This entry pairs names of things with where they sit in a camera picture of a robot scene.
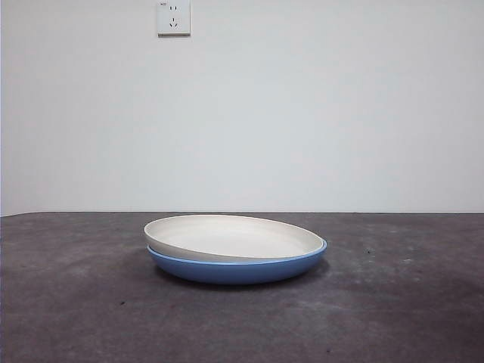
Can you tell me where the white round plate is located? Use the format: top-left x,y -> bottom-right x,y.
143,214 -> 326,262

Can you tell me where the blue round plate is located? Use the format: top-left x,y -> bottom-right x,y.
146,238 -> 328,285

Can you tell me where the dark grey table mat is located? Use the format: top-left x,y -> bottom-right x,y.
0,211 -> 484,363

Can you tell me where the white wall socket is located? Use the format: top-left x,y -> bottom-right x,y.
157,0 -> 191,38

